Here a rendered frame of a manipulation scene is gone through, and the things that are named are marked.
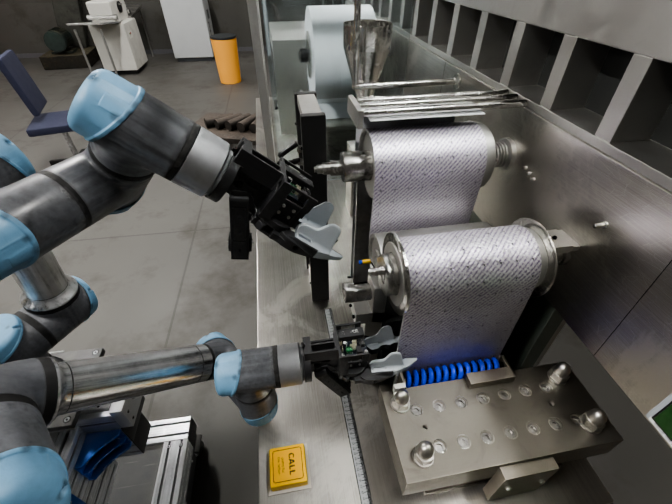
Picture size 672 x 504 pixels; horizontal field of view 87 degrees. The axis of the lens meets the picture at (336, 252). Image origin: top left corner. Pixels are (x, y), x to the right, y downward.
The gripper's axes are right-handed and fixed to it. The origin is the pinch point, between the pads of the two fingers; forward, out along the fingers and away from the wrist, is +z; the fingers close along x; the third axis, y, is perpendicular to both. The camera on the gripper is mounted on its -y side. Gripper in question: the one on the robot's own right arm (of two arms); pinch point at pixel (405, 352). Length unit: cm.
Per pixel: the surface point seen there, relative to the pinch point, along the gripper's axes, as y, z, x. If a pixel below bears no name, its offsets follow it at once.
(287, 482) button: -16.6, -25.4, -13.1
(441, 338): 3.4, 6.5, -0.3
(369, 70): 33, 9, 73
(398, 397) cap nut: -2.2, -3.6, -7.5
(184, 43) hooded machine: -78, -171, 770
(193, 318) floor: -109, -81, 112
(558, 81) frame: 42, 31, 24
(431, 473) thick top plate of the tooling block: -6.0, -1.2, -19.2
